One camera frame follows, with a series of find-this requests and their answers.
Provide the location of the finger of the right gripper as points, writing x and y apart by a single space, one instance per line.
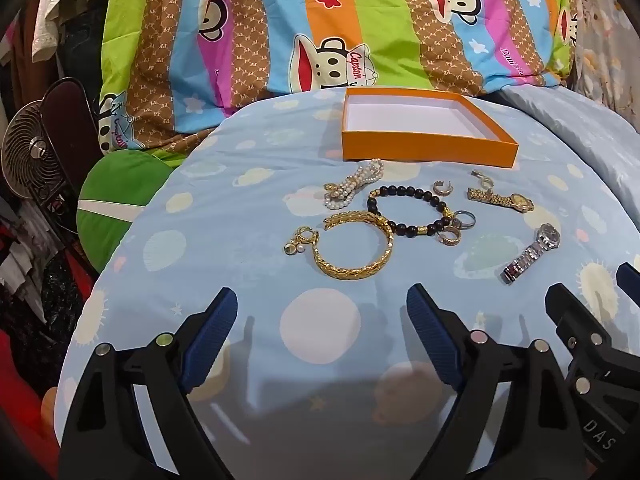
580 332
628 280

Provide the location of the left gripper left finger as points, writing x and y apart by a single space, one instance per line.
104 437

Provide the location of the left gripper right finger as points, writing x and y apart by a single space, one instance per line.
539 437

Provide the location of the silver wrist watch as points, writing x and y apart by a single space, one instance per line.
547 238

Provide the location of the gold wrist watch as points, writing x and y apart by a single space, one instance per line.
514 201

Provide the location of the gold chain bangle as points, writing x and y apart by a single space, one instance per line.
352 245

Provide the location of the grey floral pillow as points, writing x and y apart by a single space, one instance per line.
607 58

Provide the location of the small gold hoop earring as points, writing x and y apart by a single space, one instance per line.
442 189

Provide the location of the light blue planet blanket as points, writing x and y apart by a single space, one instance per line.
326 379

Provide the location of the orange shallow cardboard box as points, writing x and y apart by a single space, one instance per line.
409 125

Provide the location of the green plush cushion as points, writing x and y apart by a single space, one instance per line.
114 193

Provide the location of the gold charm earring with pearl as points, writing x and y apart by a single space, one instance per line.
302 237

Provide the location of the black electric fan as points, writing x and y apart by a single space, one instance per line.
28 162

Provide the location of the colourful monkey cartoon quilt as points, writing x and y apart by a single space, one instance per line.
175 69

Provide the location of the hanging clothes pile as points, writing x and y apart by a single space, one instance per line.
50 67

